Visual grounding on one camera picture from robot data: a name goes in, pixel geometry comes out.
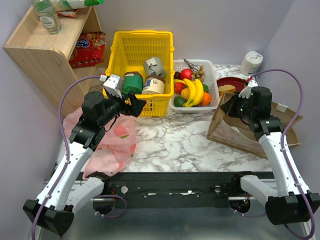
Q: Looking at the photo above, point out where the brown paper grocery bag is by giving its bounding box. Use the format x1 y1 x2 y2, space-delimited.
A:
206 92 303 159

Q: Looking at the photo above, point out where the green white chips bag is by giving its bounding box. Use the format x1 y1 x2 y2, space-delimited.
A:
51 0 104 12

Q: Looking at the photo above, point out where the clear glass bottle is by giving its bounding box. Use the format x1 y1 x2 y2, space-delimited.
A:
31 0 62 34

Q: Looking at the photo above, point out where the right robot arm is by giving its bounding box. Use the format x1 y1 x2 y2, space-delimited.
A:
220 86 320 225

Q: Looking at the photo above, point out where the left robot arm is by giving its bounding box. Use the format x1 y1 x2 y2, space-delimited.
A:
23 91 147 240

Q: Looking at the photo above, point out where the bread slice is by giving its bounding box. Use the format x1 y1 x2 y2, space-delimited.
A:
218 84 237 96

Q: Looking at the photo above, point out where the red round plate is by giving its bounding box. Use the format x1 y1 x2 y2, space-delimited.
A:
217 77 247 92

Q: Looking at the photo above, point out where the green wrapped package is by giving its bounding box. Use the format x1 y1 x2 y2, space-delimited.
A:
121 71 144 94

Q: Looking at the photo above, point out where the orange fruit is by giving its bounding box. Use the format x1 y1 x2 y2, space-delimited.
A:
200 92 211 107

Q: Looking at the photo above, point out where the white plastic fruit basket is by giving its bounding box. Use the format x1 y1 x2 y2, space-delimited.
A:
169 59 220 114

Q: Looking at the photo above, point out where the banana bunch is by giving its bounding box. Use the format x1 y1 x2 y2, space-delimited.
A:
174 78 205 108

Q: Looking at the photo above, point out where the green avocado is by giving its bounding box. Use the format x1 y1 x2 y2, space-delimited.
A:
173 96 187 108

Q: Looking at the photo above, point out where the grey wrapped package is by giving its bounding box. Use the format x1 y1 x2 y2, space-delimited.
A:
143 57 167 78

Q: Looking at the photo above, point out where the toilet paper roll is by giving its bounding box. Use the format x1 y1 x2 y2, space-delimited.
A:
239 51 264 76

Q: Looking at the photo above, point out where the red strawberry fruit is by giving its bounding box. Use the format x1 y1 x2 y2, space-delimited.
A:
174 82 185 94

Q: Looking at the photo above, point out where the brown longan bunch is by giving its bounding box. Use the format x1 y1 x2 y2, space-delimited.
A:
183 59 205 82

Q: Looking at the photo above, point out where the pink peach plastic bag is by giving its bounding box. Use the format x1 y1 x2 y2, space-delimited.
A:
61 107 137 181

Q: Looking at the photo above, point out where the red apple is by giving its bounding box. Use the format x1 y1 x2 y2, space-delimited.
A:
180 68 193 80

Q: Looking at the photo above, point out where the yellow plastic basket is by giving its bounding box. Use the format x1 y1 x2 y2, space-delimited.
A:
105 30 175 117

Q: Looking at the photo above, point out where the red snack bag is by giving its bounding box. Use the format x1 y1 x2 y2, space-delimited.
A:
69 31 106 69

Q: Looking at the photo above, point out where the wooden shelf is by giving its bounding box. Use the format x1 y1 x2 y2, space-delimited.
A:
4 6 102 108

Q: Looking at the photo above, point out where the orange snack packet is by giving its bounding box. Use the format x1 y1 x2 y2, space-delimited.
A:
56 9 78 18

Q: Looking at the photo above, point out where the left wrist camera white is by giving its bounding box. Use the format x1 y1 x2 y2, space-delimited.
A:
99 74 124 99

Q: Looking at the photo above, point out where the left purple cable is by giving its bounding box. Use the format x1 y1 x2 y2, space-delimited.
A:
31 74 106 240

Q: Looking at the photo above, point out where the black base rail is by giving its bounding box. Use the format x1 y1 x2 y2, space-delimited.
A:
51 171 282 210

